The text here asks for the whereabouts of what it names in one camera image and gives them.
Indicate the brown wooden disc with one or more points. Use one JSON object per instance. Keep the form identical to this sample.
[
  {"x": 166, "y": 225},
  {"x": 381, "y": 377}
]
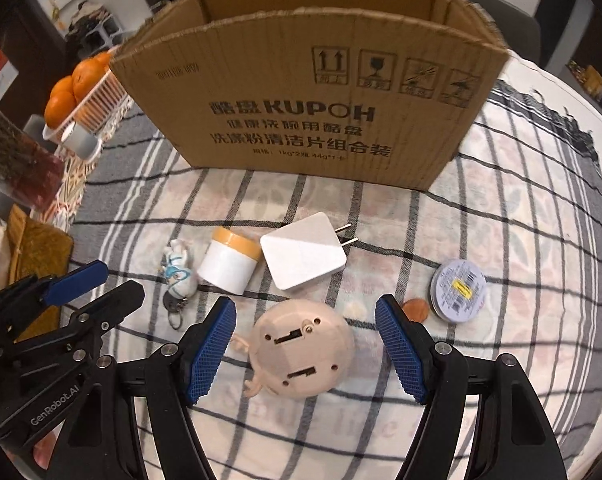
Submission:
[{"x": 417, "y": 310}]

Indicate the white plug charger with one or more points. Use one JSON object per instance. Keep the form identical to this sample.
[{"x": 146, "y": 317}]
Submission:
[{"x": 301, "y": 255}]

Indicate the round grey tin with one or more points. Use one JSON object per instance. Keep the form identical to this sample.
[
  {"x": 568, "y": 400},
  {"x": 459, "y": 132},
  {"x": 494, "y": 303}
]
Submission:
[{"x": 458, "y": 290}]

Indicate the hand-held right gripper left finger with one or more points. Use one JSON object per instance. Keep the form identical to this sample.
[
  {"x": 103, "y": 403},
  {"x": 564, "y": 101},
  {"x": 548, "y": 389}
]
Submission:
[{"x": 213, "y": 355}]

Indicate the grey cylinder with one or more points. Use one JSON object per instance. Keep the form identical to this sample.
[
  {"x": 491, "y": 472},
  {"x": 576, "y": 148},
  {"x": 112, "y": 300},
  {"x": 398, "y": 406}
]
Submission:
[{"x": 83, "y": 142}]

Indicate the beige round antlered toy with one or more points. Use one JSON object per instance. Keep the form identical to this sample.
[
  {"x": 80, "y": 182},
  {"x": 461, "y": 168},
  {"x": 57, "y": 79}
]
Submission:
[{"x": 301, "y": 345}]

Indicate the yellow gift boxes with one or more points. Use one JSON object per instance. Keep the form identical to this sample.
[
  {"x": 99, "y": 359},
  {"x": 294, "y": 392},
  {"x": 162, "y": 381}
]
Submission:
[{"x": 586, "y": 77}]

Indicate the grey plaid blanket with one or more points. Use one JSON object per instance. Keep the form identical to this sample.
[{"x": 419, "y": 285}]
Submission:
[{"x": 506, "y": 210}]

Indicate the dried reddish flower bunch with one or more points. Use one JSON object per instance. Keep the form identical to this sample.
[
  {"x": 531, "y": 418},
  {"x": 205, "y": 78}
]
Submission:
[{"x": 11, "y": 150}]

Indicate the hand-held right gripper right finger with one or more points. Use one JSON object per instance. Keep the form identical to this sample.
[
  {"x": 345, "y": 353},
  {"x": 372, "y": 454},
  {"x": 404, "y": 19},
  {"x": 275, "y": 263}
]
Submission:
[{"x": 401, "y": 355}]

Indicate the patterned tablecloth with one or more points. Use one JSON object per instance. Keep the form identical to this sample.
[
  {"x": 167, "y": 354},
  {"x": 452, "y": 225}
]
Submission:
[{"x": 88, "y": 170}]

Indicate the brown cardboard box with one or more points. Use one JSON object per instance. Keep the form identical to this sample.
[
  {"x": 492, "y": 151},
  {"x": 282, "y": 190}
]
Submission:
[{"x": 281, "y": 85}]

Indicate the white slatted basket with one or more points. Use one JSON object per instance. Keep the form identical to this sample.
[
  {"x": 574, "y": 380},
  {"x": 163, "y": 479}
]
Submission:
[{"x": 98, "y": 105}]

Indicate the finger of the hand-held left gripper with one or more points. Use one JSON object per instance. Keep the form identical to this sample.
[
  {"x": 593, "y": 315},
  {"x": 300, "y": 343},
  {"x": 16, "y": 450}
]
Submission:
[
  {"x": 78, "y": 276},
  {"x": 111, "y": 305}
]

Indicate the mustard quilted cloth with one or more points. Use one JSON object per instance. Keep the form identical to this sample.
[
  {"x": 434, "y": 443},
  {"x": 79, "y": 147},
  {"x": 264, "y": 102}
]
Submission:
[{"x": 36, "y": 260}]

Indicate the pile of oranges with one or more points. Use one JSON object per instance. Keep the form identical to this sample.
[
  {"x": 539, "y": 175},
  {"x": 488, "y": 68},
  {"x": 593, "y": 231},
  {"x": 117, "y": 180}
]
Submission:
[{"x": 61, "y": 102}]

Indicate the white jar with yellow lid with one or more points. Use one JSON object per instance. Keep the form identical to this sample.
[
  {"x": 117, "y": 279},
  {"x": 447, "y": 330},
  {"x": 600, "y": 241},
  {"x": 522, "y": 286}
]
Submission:
[{"x": 226, "y": 265}]

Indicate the white shoe rack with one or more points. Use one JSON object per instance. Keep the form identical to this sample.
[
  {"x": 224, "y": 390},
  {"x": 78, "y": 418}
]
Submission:
[{"x": 93, "y": 22}]

